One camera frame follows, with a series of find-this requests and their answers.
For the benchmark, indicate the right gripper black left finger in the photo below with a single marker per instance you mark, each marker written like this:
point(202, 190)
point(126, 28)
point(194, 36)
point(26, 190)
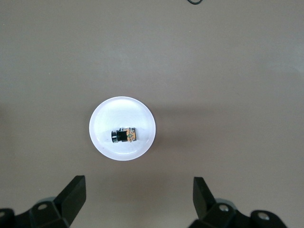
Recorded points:
point(69, 197)

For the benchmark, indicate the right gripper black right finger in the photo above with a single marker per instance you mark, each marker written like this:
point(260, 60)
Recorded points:
point(206, 206)

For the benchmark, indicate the pale pink round plate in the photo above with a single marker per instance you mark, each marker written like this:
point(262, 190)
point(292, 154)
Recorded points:
point(107, 114)

